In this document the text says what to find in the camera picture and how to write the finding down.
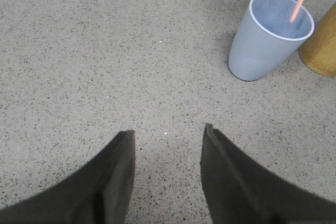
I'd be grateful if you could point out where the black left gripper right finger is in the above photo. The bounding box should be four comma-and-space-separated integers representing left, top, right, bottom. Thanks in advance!
201, 124, 335, 223

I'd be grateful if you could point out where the bamboo cylinder holder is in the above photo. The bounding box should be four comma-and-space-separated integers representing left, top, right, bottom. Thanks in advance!
298, 5, 335, 77

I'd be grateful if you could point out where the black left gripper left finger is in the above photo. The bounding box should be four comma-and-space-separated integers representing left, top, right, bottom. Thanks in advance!
1, 130, 135, 223

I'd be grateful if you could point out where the blue plastic cup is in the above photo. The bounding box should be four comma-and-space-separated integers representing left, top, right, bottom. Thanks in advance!
228, 0, 315, 81

